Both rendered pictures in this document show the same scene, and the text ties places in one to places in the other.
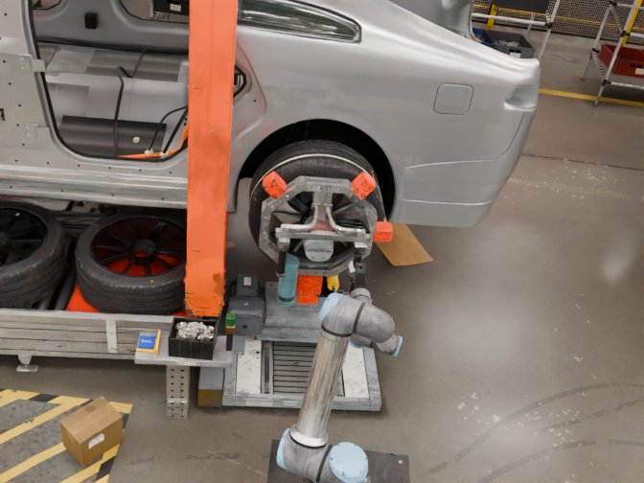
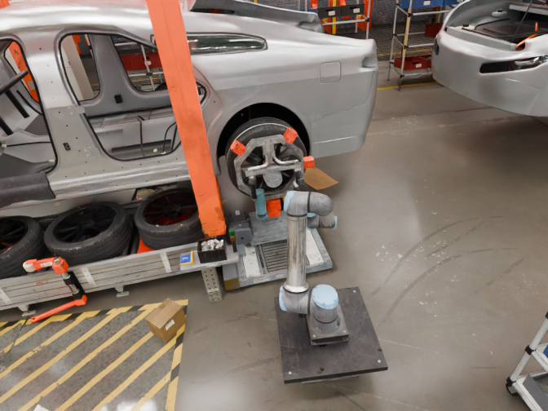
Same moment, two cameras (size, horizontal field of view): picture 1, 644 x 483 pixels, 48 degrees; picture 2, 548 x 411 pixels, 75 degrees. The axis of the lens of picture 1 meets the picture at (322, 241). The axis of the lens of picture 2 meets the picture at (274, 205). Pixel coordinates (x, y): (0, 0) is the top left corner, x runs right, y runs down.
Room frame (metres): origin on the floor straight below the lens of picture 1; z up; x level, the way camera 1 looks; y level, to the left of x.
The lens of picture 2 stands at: (0.34, 0.02, 2.28)
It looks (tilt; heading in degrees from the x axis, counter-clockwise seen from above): 36 degrees down; 0
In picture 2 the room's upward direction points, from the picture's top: 5 degrees counter-clockwise
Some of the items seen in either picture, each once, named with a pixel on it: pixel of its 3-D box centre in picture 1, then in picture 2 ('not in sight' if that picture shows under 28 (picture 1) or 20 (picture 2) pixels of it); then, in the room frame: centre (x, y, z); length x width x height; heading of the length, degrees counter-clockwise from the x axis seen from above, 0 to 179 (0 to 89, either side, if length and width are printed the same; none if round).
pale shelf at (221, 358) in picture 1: (185, 349); (209, 258); (2.28, 0.54, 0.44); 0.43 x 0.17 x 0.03; 99
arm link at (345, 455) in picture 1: (344, 470); (323, 302); (1.68, -0.22, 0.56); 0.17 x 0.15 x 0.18; 74
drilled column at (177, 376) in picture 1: (178, 382); (210, 279); (2.27, 0.57, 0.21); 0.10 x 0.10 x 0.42; 9
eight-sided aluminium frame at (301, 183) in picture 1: (317, 228); (269, 169); (2.79, 0.03, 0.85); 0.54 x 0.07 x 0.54; 99
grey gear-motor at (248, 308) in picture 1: (245, 307); (240, 228); (2.81, 0.35, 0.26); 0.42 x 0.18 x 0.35; 9
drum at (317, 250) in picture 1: (317, 238); (271, 174); (2.72, 0.02, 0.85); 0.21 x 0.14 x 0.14; 9
